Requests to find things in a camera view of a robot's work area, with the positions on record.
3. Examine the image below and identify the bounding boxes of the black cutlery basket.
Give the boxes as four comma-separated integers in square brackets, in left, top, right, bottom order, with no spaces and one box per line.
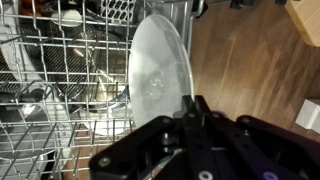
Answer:
[99,0,138,24]

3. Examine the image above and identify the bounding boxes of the wire dishwasher rack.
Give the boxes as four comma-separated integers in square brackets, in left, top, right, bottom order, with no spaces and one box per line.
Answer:
[0,0,205,180]

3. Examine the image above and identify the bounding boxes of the white dinner plate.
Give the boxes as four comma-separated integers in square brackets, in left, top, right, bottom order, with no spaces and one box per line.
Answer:
[128,13,195,129]

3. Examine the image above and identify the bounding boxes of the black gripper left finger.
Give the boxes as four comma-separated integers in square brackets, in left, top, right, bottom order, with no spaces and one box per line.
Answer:
[88,94,212,180]

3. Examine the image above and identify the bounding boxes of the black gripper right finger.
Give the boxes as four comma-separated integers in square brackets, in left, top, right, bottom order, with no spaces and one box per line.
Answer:
[194,94,320,180]

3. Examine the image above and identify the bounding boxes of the wooden board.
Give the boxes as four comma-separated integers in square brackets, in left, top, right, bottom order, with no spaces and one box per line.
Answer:
[284,0,320,48]

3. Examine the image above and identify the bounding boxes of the small white box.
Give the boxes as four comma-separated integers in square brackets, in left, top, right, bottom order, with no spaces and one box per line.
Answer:
[294,98,320,134]

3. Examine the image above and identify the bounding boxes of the small white plate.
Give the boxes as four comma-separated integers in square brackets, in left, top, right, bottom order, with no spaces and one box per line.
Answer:
[79,108,134,137]

